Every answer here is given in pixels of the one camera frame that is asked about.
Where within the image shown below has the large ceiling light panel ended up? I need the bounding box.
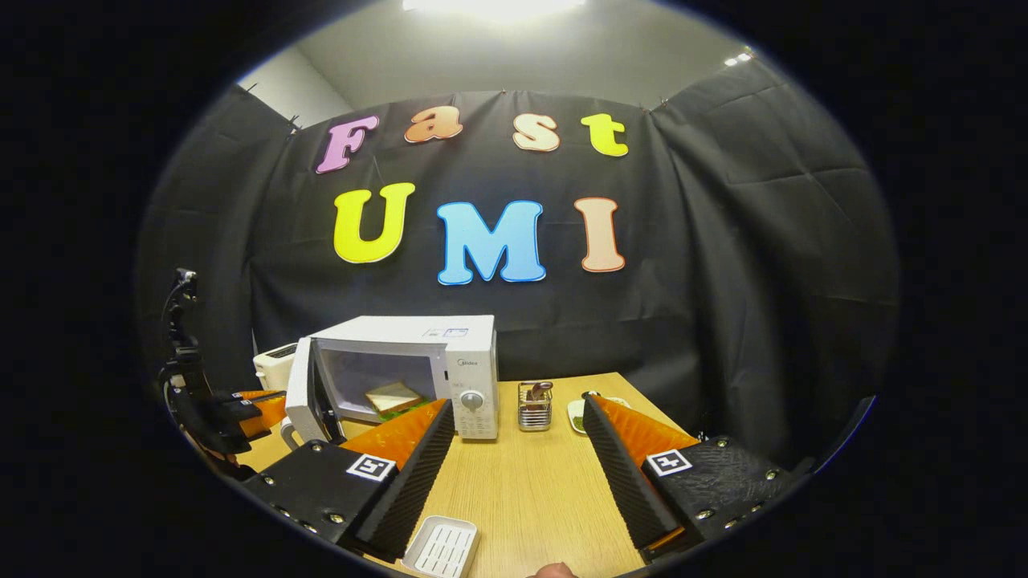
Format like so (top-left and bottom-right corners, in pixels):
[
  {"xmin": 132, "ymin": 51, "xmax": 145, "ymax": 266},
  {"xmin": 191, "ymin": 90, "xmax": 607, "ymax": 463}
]
[{"xmin": 402, "ymin": 0, "xmax": 587, "ymax": 21}]

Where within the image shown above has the white microwave oven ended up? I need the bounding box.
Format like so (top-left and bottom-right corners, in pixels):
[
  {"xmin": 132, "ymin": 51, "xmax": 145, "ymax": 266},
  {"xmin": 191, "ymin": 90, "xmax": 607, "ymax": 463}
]
[{"xmin": 285, "ymin": 315, "xmax": 500, "ymax": 446}]

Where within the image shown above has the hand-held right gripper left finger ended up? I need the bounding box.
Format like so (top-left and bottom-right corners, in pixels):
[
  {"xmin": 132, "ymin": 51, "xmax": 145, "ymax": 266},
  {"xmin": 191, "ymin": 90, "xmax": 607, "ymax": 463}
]
[{"xmin": 241, "ymin": 399, "xmax": 456, "ymax": 561}]

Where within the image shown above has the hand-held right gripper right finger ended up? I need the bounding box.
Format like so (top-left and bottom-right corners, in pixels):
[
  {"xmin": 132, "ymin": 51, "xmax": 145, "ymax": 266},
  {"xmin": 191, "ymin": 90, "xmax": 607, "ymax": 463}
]
[{"xmin": 582, "ymin": 393, "xmax": 800, "ymax": 563}]

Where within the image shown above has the white toaster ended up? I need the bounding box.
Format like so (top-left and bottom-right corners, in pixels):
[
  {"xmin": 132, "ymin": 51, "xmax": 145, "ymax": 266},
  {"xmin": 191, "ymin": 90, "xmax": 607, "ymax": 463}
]
[{"xmin": 253, "ymin": 343, "xmax": 300, "ymax": 392}]

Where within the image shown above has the white divided dish with beans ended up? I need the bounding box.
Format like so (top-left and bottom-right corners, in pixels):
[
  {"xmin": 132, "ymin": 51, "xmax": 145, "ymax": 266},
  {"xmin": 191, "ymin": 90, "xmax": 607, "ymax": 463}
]
[{"xmin": 567, "ymin": 392, "xmax": 631, "ymax": 434}]

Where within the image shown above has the sandwich with lettuce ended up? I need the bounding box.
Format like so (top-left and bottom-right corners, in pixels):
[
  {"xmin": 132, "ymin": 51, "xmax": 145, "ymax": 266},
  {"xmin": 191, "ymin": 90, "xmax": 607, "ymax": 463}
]
[{"xmin": 365, "ymin": 381, "xmax": 439, "ymax": 422}]

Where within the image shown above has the metal wire utensil holder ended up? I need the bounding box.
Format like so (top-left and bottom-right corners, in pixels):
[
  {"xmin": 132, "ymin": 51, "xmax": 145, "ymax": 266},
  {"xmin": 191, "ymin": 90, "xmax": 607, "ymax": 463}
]
[{"xmin": 518, "ymin": 381, "xmax": 553, "ymax": 432}]

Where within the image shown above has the small white ribbed tray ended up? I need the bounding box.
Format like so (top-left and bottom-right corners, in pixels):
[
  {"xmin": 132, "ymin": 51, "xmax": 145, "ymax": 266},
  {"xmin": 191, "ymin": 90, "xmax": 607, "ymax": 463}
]
[{"xmin": 402, "ymin": 515, "xmax": 481, "ymax": 578}]

